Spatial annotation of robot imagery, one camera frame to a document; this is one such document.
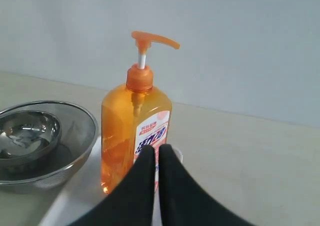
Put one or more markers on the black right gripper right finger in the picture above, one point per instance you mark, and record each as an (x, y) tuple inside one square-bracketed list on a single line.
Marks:
[(183, 201)]

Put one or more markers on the white rectangular plastic tray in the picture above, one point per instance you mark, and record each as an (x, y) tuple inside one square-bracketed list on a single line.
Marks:
[(80, 194)]

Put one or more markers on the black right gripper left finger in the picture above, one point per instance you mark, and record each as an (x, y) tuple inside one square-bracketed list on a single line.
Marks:
[(132, 201)]

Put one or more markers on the small stainless steel bowl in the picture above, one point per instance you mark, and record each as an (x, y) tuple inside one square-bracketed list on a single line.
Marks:
[(26, 139)]

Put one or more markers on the orange pump soap bottle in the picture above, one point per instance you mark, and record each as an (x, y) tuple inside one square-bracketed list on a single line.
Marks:
[(133, 115)]

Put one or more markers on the steel mesh strainer bowl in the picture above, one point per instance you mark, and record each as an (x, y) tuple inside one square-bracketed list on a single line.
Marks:
[(79, 134)]

